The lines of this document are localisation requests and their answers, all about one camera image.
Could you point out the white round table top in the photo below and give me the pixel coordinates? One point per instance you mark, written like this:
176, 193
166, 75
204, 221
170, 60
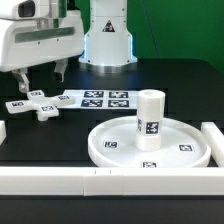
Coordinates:
113, 144

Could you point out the white cross-shaped table base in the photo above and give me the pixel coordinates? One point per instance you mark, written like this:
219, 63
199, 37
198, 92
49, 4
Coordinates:
45, 107

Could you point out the white marker sheet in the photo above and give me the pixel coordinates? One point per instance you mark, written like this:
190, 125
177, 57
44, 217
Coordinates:
103, 99

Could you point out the white right fence rail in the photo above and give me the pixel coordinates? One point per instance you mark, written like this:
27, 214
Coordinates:
216, 140

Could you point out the white fence rail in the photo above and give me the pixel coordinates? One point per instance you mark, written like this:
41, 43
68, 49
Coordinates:
216, 140
2, 131
110, 181

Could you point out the white front fence rail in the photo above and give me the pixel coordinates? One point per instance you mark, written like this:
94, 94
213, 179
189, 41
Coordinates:
110, 181

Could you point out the white left fence rail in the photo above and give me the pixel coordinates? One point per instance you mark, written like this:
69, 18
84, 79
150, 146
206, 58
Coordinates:
2, 131

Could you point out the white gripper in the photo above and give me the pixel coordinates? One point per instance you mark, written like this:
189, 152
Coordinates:
24, 44

